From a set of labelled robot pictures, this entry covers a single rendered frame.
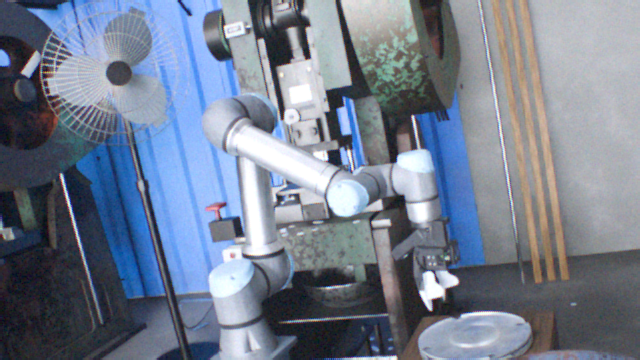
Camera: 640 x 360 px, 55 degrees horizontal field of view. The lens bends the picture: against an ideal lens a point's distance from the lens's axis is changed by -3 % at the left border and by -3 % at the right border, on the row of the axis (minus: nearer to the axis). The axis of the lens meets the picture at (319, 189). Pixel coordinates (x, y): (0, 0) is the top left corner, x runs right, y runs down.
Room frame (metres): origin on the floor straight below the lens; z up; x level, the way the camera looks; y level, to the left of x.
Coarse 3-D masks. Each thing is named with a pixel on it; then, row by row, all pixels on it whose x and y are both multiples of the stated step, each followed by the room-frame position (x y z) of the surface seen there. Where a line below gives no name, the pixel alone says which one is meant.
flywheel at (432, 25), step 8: (424, 0) 2.00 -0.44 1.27; (432, 0) 2.00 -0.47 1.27; (440, 0) 2.00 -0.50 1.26; (424, 8) 2.04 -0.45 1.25; (432, 8) 2.26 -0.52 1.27; (424, 16) 2.33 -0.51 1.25; (432, 16) 2.33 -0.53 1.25; (432, 24) 2.32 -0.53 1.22; (432, 32) 2.30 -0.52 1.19; (440, 32) 2.35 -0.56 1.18; (432, 40) 2.29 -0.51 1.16; (440, 40) 2.32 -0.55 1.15; (440, 48) 2.29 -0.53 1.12; (440, 56) 2.25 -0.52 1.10
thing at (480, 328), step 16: (448, 320) 1.66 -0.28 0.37; (464, 320) 1.63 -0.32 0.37; (480, 320) 1.61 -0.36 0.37; (496, 320) 1.59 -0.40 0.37; (512, 320) 1.56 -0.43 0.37; (432, 336) 1.57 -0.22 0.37; (448, 336) 1.55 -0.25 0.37; (464, 336) 1.52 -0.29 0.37; (480, 336) 1.50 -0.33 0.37; (496, 336) 1.48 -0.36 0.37; (512, 336) 1.47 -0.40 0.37; (528, 336) 1.44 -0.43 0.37; (432, 352) 1.48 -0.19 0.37; (448, 352) 1.46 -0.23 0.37; (464, 352) 1.44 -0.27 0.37; (480, 352) 1.42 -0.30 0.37; (496, 352) 1.40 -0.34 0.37
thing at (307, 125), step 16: (288, 64) 2.14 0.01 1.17; (304, 64) 2.12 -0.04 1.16; (288, 80) 2.14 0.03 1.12; (304, 80) 2.12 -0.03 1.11; (288, 96) 2.15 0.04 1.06; (304, 96) 2.13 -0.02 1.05; (288, 112) 2.14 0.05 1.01; (304, 112) 2.13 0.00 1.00; (320, 112) 2.11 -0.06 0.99; (336, 112) 2.21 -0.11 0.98; (288, 128) 2.16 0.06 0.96; (304, 128) 2.11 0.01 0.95; (320, 128) 2.10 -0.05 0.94; (336, 128) 2.18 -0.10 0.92; (304, 144) 2.11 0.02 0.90
